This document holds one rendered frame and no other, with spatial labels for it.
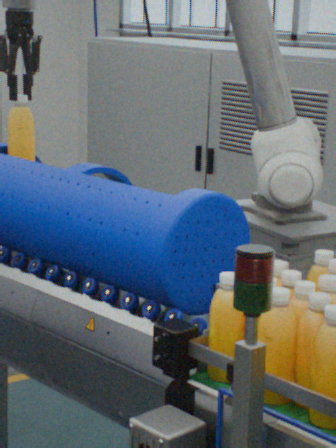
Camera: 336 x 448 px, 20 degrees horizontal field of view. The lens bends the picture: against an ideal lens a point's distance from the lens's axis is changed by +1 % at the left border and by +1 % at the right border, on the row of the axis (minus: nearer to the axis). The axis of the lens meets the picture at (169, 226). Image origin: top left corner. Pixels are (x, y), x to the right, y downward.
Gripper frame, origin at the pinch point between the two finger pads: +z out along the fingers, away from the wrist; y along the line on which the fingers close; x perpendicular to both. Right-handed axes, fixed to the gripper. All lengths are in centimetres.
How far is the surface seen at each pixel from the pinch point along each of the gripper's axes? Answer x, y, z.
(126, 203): 58, 11, 21
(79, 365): 43, 12, 64
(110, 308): 54, 12, 47
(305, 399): 121, 22, 44
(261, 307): 124, 38, 23
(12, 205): 17.6, 14.8, 27.8
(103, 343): 55, 14, 55
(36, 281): 24, 12, 47
